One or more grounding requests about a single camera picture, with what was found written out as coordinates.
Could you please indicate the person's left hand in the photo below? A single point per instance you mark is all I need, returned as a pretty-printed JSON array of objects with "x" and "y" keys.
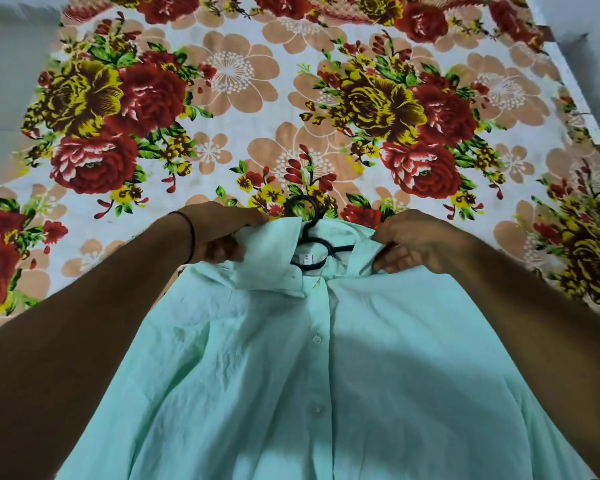
[{"x": 220, "y": 229}]

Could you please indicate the person's right hand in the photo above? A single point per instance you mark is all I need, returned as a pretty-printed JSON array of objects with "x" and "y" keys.
[{"x": 425, "y": 239}]

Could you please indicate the black plastic hanger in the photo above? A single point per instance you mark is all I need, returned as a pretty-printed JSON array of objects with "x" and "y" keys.
[{"x": 330, "y": 250}]

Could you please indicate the mint green shirt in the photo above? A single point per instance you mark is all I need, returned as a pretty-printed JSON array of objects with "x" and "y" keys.
[{"x": 330, "y": 394}]

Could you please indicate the person's left forearm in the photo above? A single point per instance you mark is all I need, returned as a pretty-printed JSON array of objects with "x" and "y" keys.
[{"x": 80, "y": 334}]

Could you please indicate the person's right forearm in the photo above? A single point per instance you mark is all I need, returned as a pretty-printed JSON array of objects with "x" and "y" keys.
[{"x": 555, "y": 334}]

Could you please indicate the black thread wristband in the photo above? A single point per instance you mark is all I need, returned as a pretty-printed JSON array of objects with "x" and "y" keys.
[{"x": 192, "y": 234}]

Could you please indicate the floral patterned blanket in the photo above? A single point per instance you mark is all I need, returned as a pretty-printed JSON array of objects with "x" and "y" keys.
[{"x": 280, "y": 94}]

